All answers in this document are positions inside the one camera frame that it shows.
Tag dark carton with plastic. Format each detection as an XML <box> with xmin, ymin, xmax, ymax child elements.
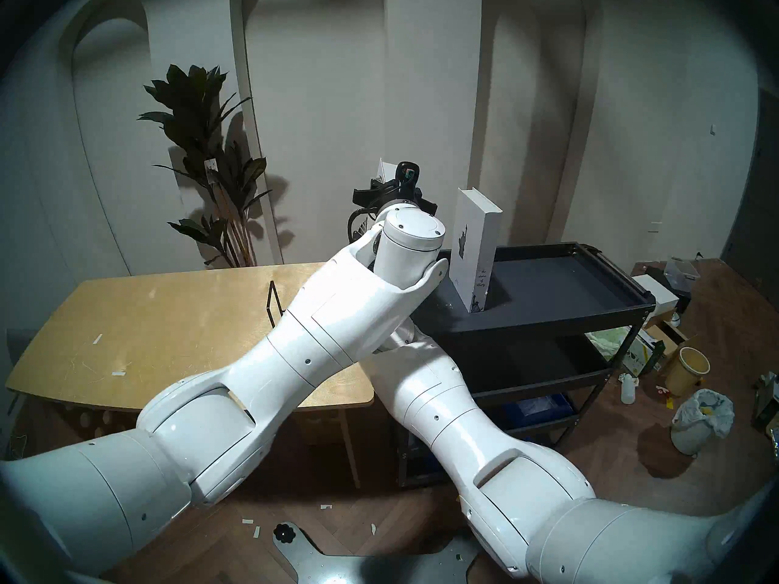
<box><xmin>752</xmin><ymin>372</ymin><xmax>779</xmax><ymax>434</ymax></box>

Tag black metal utility cart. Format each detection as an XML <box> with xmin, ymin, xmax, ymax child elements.
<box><xmin>382</xmin><ymin>242</ymin><xmax>657</xmax><ymax>488</ymax></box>

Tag green and white carton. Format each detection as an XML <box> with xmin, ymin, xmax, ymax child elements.
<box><xmin>622</xmin><ymin>328</ymin><xmax>665</xmax><ymax>378</ymax></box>

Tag tall green potted plant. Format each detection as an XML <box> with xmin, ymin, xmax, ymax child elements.
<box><xmin>138</xmin><ymin>64</ymin><xmax>273</xmax><ymax>268</ymax></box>

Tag beige plastic bucket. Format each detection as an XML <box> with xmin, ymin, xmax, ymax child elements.
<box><xmin>665</xmin><ymin>347</ymin><xmax>711</xmax><ymax>397</ymax></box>

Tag dark door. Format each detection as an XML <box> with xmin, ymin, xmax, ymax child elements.
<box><xmin>721</xmin><ymin>89</ymin><xmax>779</xmax><ymax>297</ymax></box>

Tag grey metal robot base plate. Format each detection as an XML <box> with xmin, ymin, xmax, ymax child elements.
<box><xmin>272</xmin><ymin>522</ymin><xmax>481</xmax><ymax>584</ymax></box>

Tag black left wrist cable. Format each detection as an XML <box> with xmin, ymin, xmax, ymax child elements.
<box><xmin>347</xmin><ymin>203</ymin><xmax>378</xmax><ymax>244</ymax></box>

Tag brown cardboard box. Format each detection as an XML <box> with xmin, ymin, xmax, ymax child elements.
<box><xmin>645</xmin><ymin>312</ymin><xmax>697</xmax><ymax>360</ymax></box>

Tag white bagged trash bin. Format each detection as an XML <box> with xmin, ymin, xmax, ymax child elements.
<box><xmin>671</xmin><ymin>389</ymin><xmax>735</xmax><ymax>456</ymax></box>

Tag blue plastic bin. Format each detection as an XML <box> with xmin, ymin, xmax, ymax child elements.
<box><xmin>494</xmin><ymin>394</ymin><xmax>576</xmax><ymax>430</ymax></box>

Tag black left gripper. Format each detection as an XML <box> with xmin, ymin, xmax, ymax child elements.
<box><xmin>353</xmin><ymin>183</ymin><xmax>438</xmax><ymax>216</ymax></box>

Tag clear plastic storage box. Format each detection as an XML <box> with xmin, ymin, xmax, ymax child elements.
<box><xmin>663</xmin><ymin>256</ymin><xmax>700</xmax><ymax>293</ymax></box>

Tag white Statue of Liberty book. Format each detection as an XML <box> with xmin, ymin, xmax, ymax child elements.
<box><xmin>449</xmin><ymin>187</ymin><xmax>503</xmax><ymax>314</ymax></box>

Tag white cardboard box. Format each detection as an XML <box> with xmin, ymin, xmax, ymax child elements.
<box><xmin>633</xmin><ymin>274</ymin><xmax>679</xmax><ymax>313</ymax></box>

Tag black wire book rack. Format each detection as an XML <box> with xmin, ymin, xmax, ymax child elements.
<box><xmin>266</xmin><ymin>280</ymin><xmax>287</xmax><ymax>329</ymax></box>

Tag pale green plastic bag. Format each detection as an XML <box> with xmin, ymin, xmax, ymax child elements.
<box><xmin>585</xmin><ymin>326</ymin><xmax>634</xmax><ymax>364</ymax></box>

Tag light wooden table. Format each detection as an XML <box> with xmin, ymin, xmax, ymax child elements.
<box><xmin>6</xmin><ymin>260</ymin><xmax>375</xmax><ymax>489</ymax></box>

